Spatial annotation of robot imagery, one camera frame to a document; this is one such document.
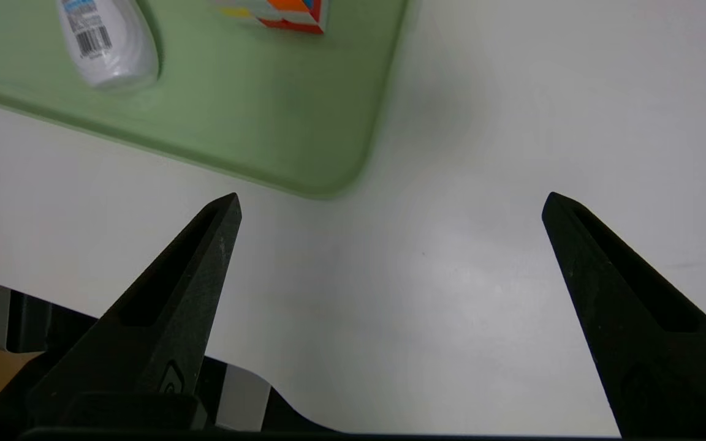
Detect multicoloured puzzle cube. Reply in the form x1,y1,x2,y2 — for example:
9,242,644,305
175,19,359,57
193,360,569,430
209,0,329,34

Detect white labelled bottle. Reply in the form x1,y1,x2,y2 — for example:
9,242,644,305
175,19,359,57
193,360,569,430
56,0,161,91

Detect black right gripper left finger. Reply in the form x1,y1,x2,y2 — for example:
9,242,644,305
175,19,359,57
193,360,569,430
27,192,243,429

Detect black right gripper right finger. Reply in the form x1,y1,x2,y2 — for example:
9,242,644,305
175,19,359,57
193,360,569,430
541,191,706,439

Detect green plastic tray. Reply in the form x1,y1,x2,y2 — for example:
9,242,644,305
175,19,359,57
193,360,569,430
0,0,412,200

